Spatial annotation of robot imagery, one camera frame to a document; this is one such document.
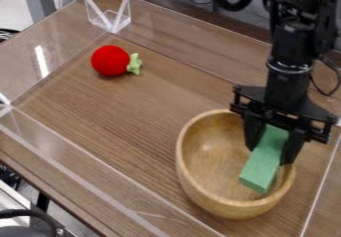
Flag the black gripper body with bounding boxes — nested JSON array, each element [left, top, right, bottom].
[[230, 85, 338, 143]]

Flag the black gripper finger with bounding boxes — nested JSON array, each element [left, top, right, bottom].
[[279, 128, 306, 165], [243, 112, 265, 150]]

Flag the green foam block stick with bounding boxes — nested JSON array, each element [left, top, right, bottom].
[[238, 125, 289, 194]]

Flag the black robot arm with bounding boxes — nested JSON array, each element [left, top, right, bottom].
[[230, 0, 337, 165]]

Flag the brown wooden bowl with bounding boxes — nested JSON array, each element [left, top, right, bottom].
[[175, 110, 295, 220]]

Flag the red plush strawberry toy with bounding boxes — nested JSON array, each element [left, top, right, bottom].
[[91, 45, 143, 77]]

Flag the clear acrylic tray wall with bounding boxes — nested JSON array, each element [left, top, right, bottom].
[[0, 0, 334, 237]]

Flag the clear acrylic corner bracket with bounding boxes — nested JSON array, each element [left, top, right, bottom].
[[83, 0, 133, 34]]

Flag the black camera stand base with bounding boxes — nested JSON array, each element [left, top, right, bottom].
[[0, 208, 79, 237]]

